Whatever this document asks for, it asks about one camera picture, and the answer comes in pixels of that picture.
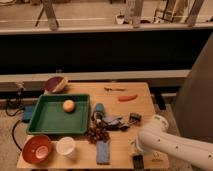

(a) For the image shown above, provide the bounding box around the black cable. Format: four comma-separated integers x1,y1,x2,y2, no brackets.
4,87,25,151

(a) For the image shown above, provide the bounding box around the green plastic tray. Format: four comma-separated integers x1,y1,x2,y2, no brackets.
27,94,90,135

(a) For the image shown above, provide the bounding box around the maroon bowl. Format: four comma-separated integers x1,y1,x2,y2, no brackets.
44,76,68,93

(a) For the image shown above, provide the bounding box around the red bowl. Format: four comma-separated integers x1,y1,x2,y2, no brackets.
22,135,53,164

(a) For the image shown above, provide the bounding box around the blue box on floor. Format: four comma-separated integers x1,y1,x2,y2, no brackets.
22,105,35,123

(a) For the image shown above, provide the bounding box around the blue sponge cloth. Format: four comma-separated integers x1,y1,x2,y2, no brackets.
96,141,110,165

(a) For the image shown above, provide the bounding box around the orange carrot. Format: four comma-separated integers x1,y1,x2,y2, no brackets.
117,94,138,102

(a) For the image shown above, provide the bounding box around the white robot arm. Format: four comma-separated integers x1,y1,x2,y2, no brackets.
134,115,213,171

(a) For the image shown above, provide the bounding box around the small dark knife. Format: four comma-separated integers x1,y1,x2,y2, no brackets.
104,87,126,91

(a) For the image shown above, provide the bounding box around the orange round fruit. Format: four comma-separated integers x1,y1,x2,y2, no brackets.
63,100,75,112

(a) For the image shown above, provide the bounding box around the black eraser block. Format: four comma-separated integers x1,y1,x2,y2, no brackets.
133,155,144,169

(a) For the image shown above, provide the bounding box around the white cup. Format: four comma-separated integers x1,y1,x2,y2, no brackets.
56,137,76,158

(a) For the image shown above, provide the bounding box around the dark grape bunch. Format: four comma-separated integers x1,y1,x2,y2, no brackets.
86,126,110,144

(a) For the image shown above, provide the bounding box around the blue handled scissors tool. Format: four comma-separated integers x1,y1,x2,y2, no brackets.
91,103,129,131

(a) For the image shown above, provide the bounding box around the black binder clip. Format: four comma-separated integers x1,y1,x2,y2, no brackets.
128,113,142,124

